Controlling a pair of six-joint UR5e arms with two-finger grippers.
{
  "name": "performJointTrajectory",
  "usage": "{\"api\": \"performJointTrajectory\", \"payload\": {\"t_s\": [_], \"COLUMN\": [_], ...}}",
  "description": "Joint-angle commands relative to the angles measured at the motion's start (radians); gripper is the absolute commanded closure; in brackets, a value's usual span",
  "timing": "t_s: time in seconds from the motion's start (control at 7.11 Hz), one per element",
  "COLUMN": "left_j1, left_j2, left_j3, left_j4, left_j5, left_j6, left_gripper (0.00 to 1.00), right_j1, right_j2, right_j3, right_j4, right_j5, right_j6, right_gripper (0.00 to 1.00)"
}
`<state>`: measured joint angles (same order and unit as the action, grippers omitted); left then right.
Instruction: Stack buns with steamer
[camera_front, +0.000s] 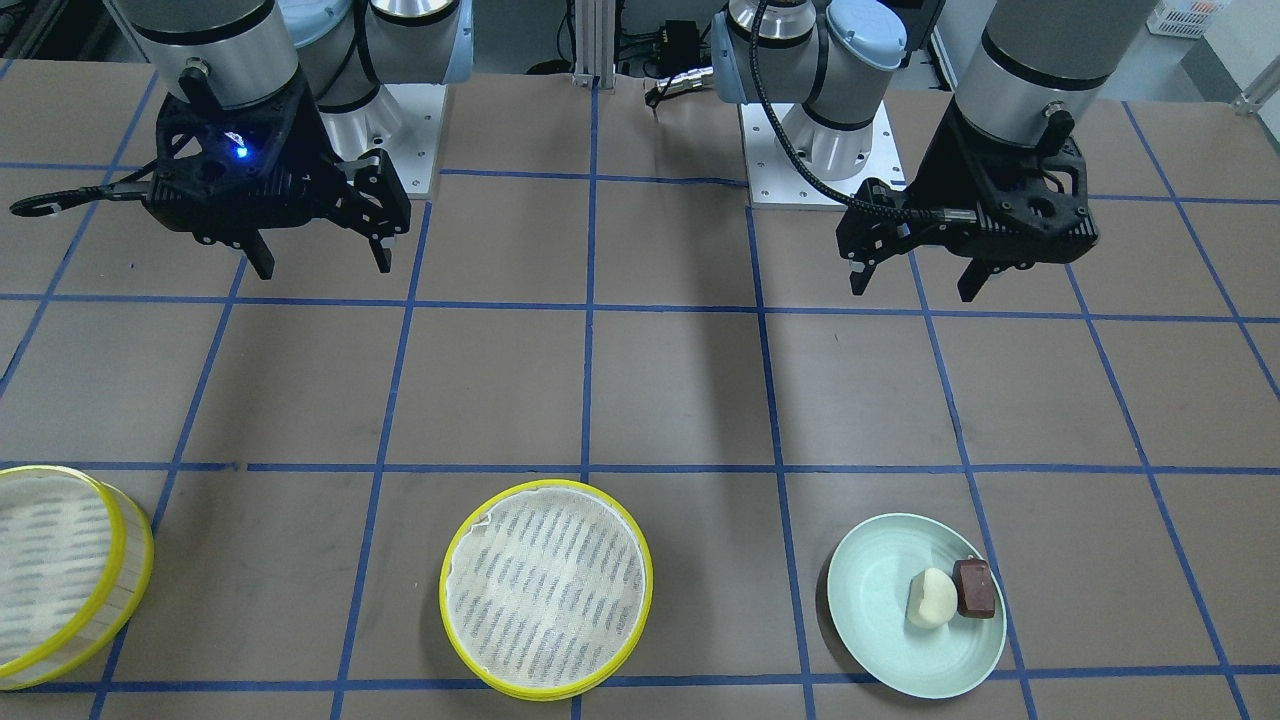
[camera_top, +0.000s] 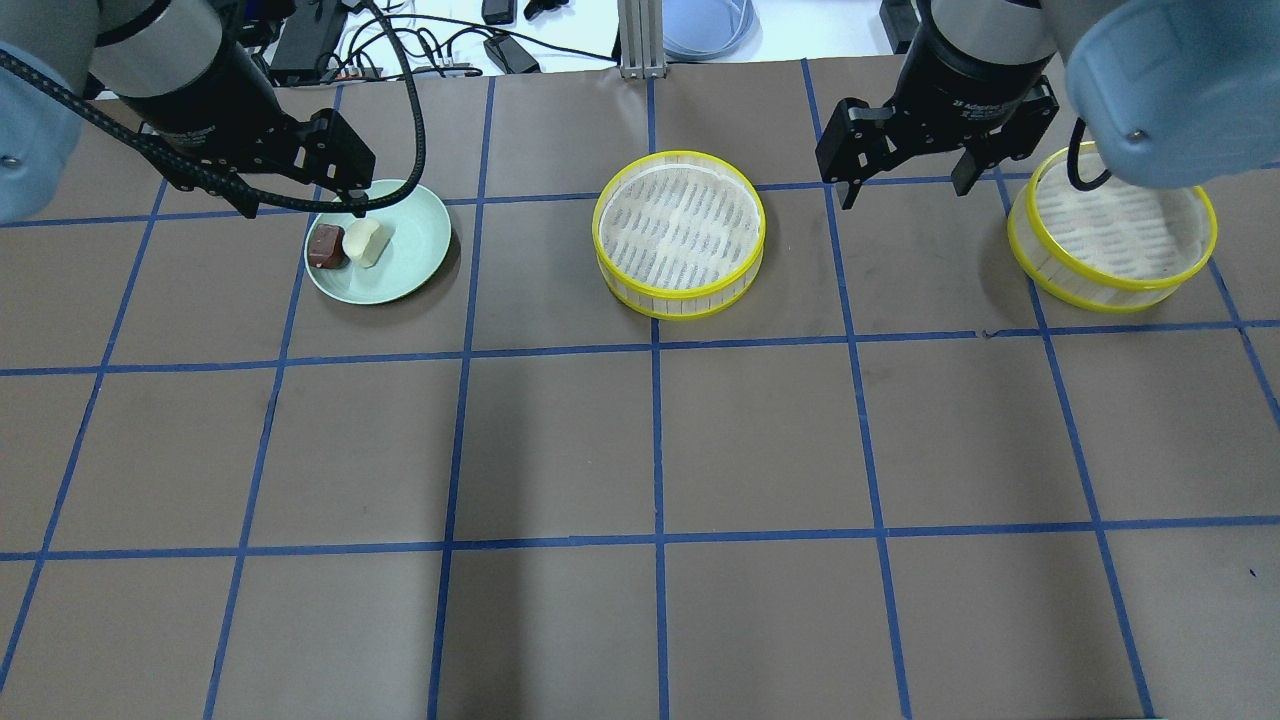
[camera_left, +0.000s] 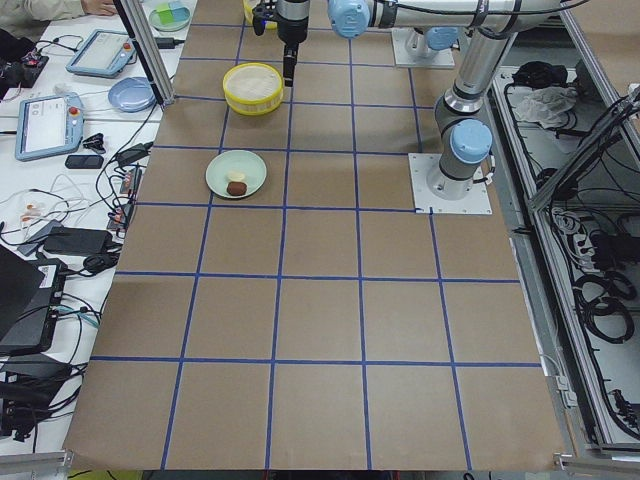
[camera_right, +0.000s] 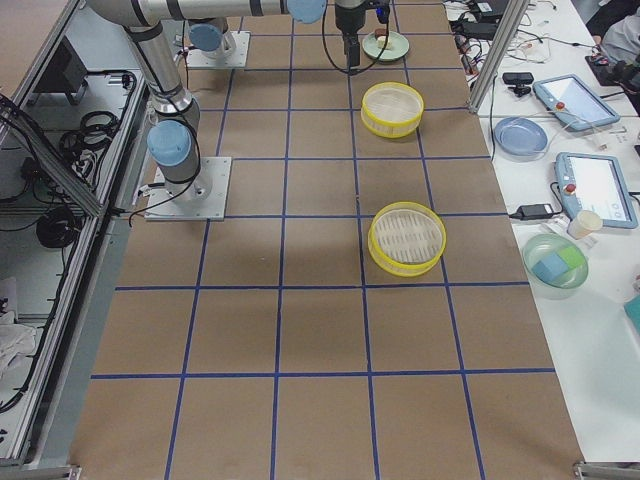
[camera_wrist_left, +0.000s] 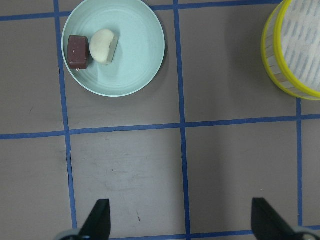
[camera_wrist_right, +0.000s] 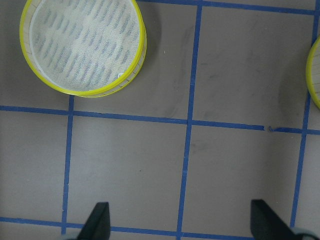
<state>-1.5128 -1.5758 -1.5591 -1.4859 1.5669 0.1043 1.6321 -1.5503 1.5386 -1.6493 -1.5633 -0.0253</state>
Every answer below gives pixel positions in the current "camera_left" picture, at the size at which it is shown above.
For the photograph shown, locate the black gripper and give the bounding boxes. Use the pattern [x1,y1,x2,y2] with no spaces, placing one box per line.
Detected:
[275,0,308,87]

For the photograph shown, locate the white steamed bun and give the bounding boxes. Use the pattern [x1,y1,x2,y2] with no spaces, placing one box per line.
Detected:
[226,171,246,182]

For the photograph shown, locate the green bowl with blocks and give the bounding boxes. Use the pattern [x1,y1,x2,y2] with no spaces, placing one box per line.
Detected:
[149,1,191,32]

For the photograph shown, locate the light green plate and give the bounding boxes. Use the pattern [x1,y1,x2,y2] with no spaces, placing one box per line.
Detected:
[205,150,267,199]

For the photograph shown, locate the brown steamed bun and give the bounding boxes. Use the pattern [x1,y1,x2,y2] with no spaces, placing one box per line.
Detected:
[226,181,248,197]

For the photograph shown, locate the blue plate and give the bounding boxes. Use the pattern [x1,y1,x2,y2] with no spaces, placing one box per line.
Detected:
[107,77,156,113]

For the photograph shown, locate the far teach pendant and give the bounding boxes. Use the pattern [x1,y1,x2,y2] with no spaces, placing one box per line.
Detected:
[66,29,135,78]

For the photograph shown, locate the teach pendant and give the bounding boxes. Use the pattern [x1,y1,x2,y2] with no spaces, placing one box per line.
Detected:
[15,93,84,162]
[66,29,135,78]

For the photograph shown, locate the near teach pendant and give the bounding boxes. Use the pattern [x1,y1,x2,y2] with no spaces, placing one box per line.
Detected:
[15,93,84,162]

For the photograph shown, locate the white cloth rag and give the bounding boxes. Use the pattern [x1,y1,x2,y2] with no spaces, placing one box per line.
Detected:
[514,86,578,129]

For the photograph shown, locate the black power adapter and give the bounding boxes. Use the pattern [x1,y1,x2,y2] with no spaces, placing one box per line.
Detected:
[43,227,112,256]

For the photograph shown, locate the black laptop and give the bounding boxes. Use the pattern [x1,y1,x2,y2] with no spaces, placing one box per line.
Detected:
[1,247,66,356]

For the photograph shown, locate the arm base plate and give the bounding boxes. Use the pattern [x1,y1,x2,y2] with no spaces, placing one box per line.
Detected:
[392,26,458,69]
[408,153,492,215]

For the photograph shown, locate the aluminium frame post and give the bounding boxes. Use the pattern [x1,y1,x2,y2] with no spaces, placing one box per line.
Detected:
[114,0,175,109]

